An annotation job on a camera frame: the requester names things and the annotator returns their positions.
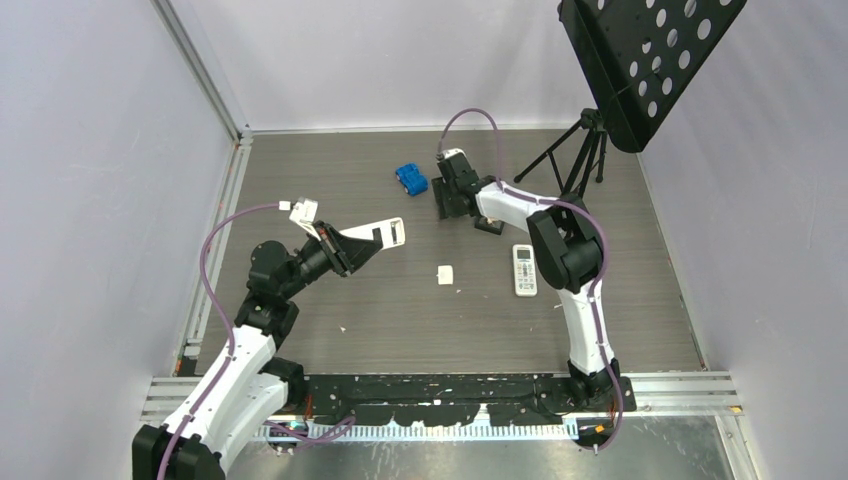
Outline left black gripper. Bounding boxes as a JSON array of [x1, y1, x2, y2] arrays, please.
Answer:
[[280, 221, 381, 300]]

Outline white remote with black window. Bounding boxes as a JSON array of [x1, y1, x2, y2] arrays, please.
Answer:
[[340, 217, 406, 250]]

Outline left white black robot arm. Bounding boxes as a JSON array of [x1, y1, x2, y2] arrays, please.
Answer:
[[131, 217, 406, 479]]

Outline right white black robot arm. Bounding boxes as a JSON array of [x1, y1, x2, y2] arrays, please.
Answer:
[[431, 149, 624, 411]]

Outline white remote with buttons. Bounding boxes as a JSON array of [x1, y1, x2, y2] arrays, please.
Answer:
[[511, 244, 538, 298]]

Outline blue toy car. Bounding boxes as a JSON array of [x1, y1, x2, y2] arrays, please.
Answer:
[[395, 163, 429, 196]]

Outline black square display box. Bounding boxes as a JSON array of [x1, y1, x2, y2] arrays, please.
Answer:
[[474, 216, 505, 236]]

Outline white battery cover plain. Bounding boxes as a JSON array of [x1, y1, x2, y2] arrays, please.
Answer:
[[437, 265, 454, 286]]

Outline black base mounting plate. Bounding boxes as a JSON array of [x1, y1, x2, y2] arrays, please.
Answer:
[[280, 373, 636, 427]]

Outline black perforated music stand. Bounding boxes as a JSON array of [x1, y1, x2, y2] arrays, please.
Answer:
[[514, 0, 746, 196]]

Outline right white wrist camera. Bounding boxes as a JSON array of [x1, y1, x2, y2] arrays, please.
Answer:
[[436, 148, 465, 162]]

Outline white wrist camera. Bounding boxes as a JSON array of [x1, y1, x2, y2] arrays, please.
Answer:
[[277, 197, 320, 239], [436, 148, 465, 162]]

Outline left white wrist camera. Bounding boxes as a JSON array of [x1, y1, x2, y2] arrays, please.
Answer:
[[277, 197, 320, 239]]

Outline aluminium corner frame rail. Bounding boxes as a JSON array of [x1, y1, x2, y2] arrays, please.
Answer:
[[150, 0, 253, 150]]

